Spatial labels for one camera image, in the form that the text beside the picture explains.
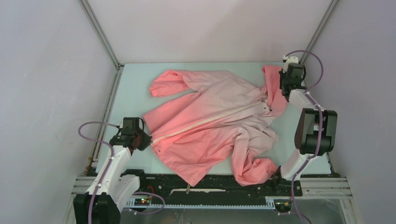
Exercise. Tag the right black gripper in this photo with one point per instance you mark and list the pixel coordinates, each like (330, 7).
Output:
(281, 75)

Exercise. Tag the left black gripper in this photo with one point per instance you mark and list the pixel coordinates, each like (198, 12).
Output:
(146, 141)

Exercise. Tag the pink zip-up hooded jacket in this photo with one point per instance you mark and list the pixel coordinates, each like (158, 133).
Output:
(222, 116)

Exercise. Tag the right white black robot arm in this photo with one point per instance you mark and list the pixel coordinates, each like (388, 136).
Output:
(316, 128)

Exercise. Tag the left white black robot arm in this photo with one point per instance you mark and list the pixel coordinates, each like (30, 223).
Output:
(104, 200)

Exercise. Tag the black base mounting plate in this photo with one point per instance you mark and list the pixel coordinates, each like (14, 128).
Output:
(214, 191)

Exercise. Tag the left circuit board with LEDs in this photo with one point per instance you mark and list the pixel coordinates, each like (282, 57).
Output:
(142, 202)

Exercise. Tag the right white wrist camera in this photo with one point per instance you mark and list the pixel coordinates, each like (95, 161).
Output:
(289, 60)

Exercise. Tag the aluminium frame rail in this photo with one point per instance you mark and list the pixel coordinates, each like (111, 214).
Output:
(308, 187)

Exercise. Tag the right circuit board with wires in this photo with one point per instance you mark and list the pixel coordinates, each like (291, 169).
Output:
(283, 207)

